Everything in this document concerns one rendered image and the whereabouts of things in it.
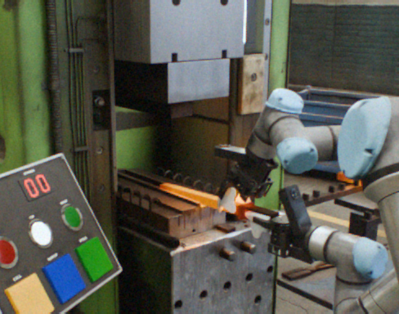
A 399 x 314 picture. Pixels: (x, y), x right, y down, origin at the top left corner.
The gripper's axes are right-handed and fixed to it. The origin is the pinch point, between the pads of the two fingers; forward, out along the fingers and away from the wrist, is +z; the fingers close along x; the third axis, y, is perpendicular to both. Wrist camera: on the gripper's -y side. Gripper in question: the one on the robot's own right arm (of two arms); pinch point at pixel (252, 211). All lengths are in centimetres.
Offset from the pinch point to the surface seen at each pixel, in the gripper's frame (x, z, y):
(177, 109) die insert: -0.7, 26.8, -21.6
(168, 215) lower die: -10.8, 18.9, 3.4
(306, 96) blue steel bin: 379, 292, 40
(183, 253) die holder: -12.4, 11.4, 11.3
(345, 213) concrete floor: 267, 159, 103
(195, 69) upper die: -3.1, 16.6, -33.0
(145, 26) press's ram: -16.6, 18.0, -43.4
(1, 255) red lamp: -65, -3, -8
